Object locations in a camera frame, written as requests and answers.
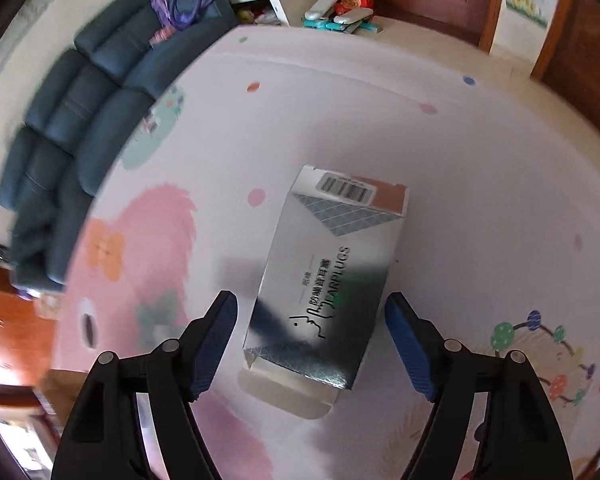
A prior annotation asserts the cartoon printed tablecloth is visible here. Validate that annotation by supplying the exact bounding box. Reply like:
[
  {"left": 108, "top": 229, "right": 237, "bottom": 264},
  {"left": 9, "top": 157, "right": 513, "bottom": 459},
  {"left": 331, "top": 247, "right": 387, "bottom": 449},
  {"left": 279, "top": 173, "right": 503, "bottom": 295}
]
[{"left": 52, "top": 26, "right": 600, "bottom": 479}]

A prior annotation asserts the purple bag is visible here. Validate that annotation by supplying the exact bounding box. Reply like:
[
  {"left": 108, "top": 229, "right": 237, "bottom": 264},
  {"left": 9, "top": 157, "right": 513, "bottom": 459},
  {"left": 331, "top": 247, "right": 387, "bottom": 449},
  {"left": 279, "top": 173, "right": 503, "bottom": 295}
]
[{"left": 150, "top": 0, "right": 214, "bottom": 32}]

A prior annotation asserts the dark teal sofa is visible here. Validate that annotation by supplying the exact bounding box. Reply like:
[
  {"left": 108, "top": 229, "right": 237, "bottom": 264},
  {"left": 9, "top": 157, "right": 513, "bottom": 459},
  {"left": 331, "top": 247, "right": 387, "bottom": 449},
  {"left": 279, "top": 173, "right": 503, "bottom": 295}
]
[{"left": 0, "top": 0, "right": 237, "bottom": 292}]

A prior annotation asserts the teal stepper machine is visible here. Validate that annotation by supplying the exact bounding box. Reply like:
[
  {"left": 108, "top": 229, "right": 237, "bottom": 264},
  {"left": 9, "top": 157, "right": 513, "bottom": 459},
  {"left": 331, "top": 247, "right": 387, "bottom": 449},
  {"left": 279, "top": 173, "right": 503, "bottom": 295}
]
[{"left": 302, "top": 0, "right": 381, "bottom": 35}]

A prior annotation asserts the silver earplugs box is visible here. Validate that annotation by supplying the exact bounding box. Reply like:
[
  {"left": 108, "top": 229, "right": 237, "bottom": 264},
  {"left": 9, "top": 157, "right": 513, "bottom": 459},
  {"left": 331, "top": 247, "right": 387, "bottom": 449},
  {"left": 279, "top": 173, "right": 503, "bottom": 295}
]
[{"left": 239, "top": 166, "right": 408, "bottom": 419}]

